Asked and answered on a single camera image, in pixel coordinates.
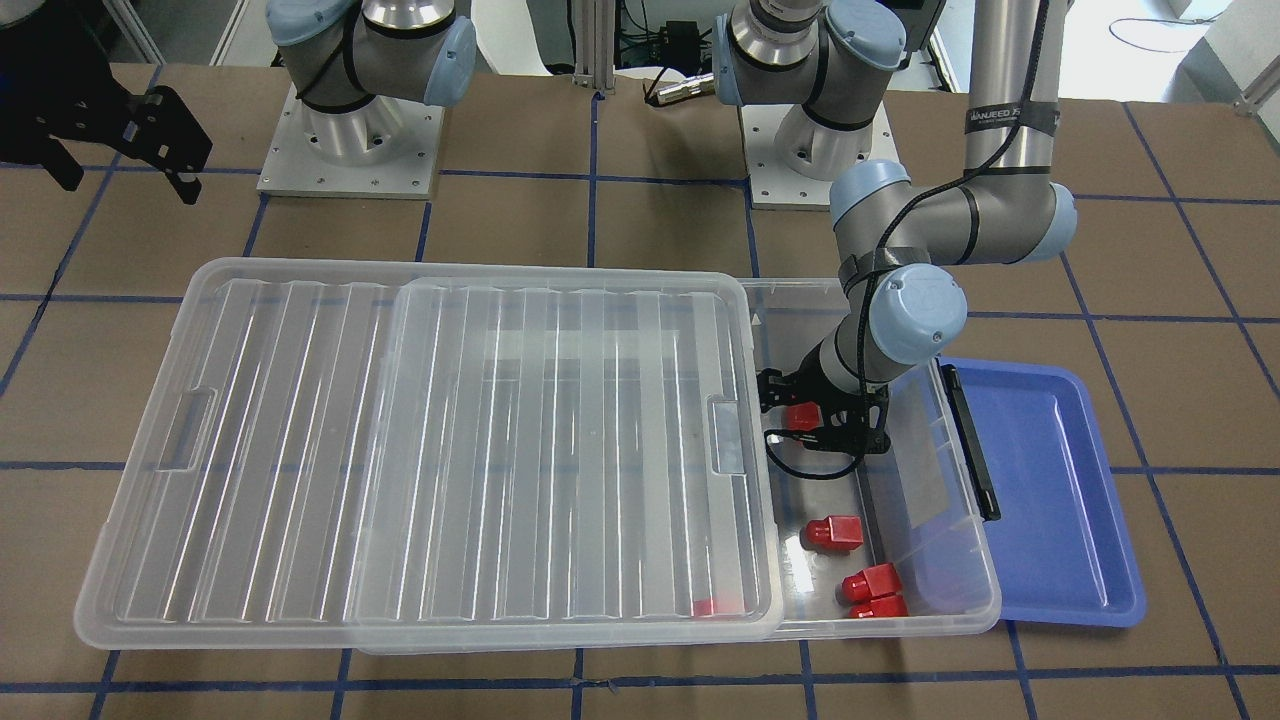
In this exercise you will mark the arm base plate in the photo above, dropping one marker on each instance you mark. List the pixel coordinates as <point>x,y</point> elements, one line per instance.
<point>792,160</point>
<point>386,150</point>

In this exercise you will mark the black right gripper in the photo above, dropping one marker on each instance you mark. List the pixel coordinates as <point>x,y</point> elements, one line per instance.
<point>59,91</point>

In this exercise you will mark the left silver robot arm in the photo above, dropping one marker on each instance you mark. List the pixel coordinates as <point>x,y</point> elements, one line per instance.
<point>831,62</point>

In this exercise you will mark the blue plastic tray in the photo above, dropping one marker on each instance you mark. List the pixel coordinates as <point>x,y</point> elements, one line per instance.
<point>1062,549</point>

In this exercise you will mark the aluminium frame post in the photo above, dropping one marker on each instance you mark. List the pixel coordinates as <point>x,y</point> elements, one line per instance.
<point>594,29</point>

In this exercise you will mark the red toy block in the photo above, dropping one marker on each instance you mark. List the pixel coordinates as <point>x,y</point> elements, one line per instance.
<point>877,581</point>
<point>889,606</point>
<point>718,607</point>
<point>835,533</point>
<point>802,417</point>

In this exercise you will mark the clear plastic box lid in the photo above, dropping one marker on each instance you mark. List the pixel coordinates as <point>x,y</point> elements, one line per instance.
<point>441,458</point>

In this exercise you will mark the clear plastic storage box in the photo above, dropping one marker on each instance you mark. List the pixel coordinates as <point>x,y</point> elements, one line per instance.
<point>919,513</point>

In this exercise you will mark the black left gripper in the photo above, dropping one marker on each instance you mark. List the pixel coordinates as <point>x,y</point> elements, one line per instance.
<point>812,388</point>

